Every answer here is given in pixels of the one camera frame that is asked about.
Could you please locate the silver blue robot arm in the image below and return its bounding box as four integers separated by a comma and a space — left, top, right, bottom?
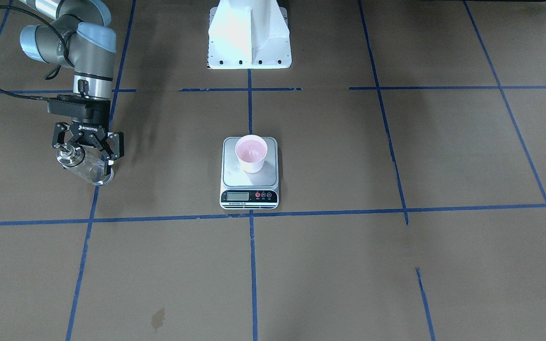
20, 0, 124, 165

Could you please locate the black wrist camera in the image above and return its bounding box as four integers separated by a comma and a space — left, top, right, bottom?
47, 94, 112, 119

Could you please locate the glass sauce dispenser bottle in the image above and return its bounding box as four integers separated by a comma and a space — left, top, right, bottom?
54, 143, 114, 186

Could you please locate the pink paper cup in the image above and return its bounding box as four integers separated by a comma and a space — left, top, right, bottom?
235, 135, 268, 173

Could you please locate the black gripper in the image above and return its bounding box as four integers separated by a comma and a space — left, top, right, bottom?
52, 111, 124, 166

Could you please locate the digital kitchen scale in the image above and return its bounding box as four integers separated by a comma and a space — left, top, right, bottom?
219, 136, 280, 210

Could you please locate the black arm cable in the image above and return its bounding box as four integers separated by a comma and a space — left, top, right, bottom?
0, 5, 89, 101

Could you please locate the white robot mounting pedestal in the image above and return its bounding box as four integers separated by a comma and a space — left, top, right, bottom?
207, 0, 292, 70

